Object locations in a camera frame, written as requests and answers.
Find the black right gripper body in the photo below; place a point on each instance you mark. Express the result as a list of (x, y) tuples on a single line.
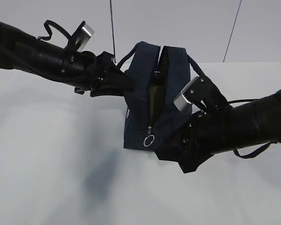
[(189, 131)]

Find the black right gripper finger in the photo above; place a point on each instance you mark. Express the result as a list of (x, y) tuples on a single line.
[(191, 165), (174, 150)]

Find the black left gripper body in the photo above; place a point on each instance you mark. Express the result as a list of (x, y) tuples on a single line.
[(92, 74)]

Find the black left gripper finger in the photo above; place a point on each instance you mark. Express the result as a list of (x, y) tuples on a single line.
[(114, 78), (106, 91)]

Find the navy blue lunch bag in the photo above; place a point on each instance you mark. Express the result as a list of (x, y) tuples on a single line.
[(153, 65)]

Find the glass container green lid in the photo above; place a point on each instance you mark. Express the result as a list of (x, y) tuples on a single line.
[(156, 101)]

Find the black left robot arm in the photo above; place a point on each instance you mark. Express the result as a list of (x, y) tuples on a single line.
[(60, 57)]

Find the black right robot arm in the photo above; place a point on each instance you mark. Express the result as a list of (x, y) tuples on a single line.
[(247, 130)]

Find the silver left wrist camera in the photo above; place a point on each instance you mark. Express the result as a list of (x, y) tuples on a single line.
[(80, 37)]

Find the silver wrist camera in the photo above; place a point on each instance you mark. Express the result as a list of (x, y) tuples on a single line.
[(80, 37), (204, 94)]

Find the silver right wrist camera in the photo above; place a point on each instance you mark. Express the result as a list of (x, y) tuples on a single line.
[(204, 94)]

